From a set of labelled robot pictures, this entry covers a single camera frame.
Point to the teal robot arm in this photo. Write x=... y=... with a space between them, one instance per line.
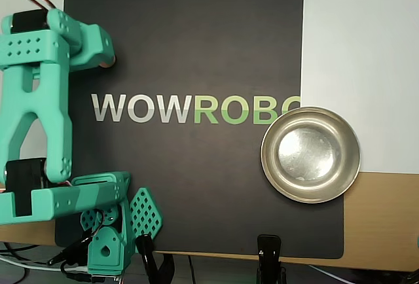
x=32 y=107

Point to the black WOWROBO mat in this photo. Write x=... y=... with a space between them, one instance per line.
x=209 y=182

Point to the black table clamp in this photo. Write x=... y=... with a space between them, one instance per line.
x=147 y=258

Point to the metal bowl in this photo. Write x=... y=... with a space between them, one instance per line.
x=284 y=186

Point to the wooden ball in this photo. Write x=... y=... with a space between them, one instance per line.
x=108 y=64

